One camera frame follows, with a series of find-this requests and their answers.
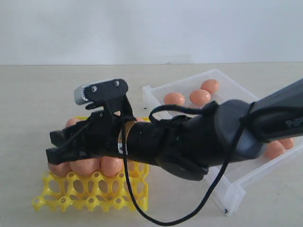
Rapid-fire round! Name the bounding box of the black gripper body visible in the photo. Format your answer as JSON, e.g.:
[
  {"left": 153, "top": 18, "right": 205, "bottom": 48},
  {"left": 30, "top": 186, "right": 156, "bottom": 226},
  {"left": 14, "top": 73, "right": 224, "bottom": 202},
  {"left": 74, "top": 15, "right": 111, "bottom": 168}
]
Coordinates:
[{"left": 78, "top": 111, "right": 125, "bottom": 157}]

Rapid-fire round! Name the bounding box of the brown egg cluster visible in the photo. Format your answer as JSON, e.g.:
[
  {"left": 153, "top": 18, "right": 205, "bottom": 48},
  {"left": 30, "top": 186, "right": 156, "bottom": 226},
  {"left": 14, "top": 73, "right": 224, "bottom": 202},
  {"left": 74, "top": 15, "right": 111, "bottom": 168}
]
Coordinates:
[
  {"left": 189, "top": 89, "right": 211, "bottom": 105},
  {"left": 69, "top": 158, "right": 100, "bottom": 176},
  {"left": 48, "top": 163, "right": 71, "bottom": 177},
  {"left": 163, "top": 92, "right": 186, "bottom": 105},
  {"left": 200, "top": 79, "right": 220, "bottom": 94}
]

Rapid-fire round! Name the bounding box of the brown egg bin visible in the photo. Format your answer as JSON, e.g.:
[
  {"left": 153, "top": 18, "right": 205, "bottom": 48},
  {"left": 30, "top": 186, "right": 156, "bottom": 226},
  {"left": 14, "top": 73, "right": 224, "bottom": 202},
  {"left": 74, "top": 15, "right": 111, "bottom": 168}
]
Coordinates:
[
  {"left": 264, "top": 141, "right": 285, "bottom": 160},
  {"left": 100, "top": 157, "right": 124, "bottom": 177},
  {"left": 278, "top": 138, "right": 294, "bottom": 150}
]

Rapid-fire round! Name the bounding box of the yellow plastic egg tray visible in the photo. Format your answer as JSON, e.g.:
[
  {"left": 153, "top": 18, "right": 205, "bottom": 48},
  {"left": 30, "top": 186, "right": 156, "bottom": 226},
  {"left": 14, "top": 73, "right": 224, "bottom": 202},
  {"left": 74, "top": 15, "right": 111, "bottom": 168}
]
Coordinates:
[{"left": 32, "top": 115, "right": 151, "bottom": 213}]

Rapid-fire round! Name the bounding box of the clear plastic bin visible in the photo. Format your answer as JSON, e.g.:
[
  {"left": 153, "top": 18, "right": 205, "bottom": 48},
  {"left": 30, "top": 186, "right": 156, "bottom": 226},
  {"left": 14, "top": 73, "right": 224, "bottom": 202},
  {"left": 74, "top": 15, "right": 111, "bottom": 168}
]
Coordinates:
[{"left": 143, "top": 68, "right": 303, "bottom": 217}]

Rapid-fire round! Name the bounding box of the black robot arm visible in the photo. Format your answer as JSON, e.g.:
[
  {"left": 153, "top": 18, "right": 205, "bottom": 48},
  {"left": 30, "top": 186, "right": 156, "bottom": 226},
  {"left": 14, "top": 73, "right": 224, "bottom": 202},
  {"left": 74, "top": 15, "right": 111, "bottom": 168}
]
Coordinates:
[{"left": 46, "top": 79, "right": 303, "bottom": 181}]

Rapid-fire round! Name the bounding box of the brown egg cluster back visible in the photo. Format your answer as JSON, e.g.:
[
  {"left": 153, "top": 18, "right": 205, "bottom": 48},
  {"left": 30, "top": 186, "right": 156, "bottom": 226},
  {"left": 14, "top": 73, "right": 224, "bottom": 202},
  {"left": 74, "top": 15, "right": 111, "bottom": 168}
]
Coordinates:
[{"left": 200, "top": 79, "right": 220, "bottom": 94}]

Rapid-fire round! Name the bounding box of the black camera cable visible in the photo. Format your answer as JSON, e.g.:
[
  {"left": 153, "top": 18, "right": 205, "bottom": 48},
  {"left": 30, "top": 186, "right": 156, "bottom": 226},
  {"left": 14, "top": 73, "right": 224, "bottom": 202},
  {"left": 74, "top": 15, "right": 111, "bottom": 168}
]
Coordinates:
[{"left": 119, "top": 111, "right": 258, "bottom": 225}]

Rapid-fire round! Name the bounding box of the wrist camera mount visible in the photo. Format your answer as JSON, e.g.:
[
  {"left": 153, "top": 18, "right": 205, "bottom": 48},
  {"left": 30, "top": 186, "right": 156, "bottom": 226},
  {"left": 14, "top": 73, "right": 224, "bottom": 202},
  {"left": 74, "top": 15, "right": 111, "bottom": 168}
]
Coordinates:
[{"left": 74, "top": 79, "right": 133, "bottom": 117}]

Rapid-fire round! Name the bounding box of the black strap loop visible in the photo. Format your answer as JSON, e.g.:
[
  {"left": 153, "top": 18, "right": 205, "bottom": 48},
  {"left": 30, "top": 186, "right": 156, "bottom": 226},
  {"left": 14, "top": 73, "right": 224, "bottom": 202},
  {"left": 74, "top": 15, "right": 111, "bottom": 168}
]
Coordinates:
[{"left": 148, "top": 101, "right": 218, "bottom": 130}]

